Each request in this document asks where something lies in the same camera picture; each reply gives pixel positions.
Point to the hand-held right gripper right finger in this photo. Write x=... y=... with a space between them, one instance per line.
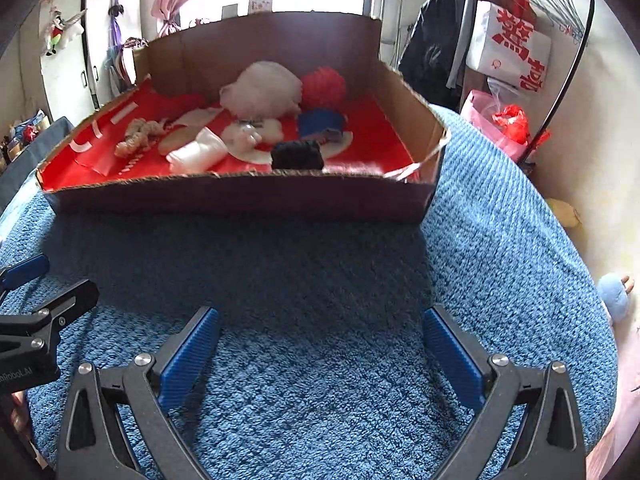
x=452 y=355

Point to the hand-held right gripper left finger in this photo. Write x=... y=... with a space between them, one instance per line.
x=192 y=355

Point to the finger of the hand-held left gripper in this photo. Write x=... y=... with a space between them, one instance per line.
x=70 y=302
x=27 y=267

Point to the cardboard box with red lining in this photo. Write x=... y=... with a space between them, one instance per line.
x=225 y=195

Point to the white soft packet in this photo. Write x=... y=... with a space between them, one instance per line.
x=197 y=152

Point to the white fluffy item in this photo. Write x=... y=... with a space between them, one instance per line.
x=250 y=135

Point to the blue cloth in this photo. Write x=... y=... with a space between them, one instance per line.
x=320 y=122

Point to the white mesh bath pouf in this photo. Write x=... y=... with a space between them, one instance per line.
x=265 y=87

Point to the red mesh bath pouf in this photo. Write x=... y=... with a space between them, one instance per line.
x=325 y=87

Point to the person's left hand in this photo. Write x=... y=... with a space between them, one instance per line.
x=20 y=410

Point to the side table with blue cloth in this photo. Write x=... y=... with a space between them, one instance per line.
x=35 y=150

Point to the assorted table clutter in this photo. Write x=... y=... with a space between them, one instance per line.
x=27 y=132

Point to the blue knitted blanket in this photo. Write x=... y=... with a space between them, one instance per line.
x=320 y=270

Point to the light blue plush toy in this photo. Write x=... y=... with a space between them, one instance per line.
x=615 y=295

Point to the yellow green plush toy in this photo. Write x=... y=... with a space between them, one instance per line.
x=565 y=212

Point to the white wardrobe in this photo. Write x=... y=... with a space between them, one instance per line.
x=70 y=75

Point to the patterned hanging bag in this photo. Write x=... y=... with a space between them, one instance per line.
x=125 y=60

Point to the red plastic bag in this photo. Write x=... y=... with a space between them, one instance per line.
x=512 y=125

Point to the hanging plush toy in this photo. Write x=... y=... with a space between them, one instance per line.
x=60 y=30

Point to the pink plastic bag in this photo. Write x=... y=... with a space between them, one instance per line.
x=477 y=115

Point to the dark jacket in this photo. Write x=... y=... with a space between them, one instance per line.
x=430 y=50

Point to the white red-printed shopping bag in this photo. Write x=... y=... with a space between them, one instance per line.
x=482 y=50

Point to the small printed box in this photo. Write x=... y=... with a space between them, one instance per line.
x=260 y=5

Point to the black clothes rack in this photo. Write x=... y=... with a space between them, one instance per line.
x=593 y=12

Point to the grey photo frame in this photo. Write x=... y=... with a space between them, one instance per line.
x=230 y=12

